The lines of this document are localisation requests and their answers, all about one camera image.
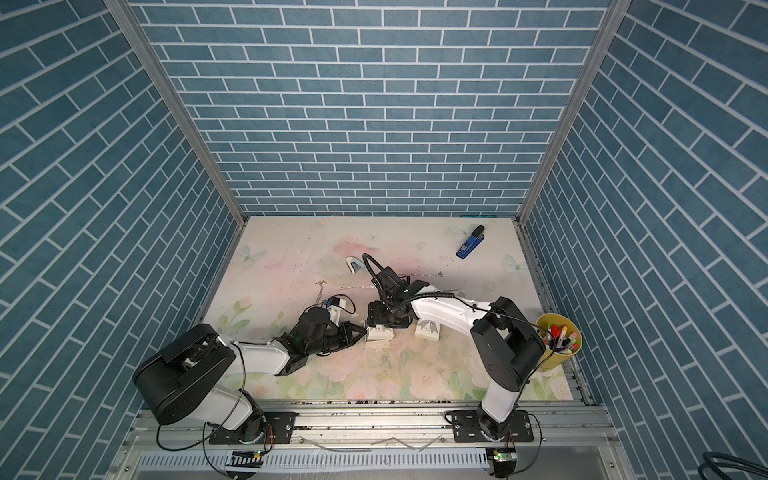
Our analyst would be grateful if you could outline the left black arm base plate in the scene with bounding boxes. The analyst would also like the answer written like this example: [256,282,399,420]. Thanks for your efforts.
[208,411,297,447]

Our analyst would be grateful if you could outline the yellow pen cup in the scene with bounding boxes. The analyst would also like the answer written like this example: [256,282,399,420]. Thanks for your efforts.
[536,313,584,370]

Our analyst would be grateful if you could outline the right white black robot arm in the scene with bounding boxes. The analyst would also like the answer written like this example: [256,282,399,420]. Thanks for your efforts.
[366,286,546,430]

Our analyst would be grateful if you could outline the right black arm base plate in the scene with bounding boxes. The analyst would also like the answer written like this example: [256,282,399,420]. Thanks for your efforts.
[443,408,534,443]

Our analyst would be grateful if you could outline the blue black stapler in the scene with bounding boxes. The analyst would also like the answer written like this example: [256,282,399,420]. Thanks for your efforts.
[456,225,485,259]

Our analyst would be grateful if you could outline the white bow gift box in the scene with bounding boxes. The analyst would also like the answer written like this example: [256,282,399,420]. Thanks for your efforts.
[366,325,394,342]
[415,320,441,342]

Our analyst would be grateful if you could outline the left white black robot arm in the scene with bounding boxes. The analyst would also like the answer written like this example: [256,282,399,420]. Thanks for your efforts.
[133,306,366,431]

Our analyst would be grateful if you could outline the aluminium front rail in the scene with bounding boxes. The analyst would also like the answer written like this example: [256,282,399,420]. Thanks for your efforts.
[119,398,625,463]

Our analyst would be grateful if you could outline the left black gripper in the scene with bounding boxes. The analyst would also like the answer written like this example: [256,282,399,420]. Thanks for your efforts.
[305,322,369,357]

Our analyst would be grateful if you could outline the black cable bundle corner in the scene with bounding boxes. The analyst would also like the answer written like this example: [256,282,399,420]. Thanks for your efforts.
[697,451,767,480]

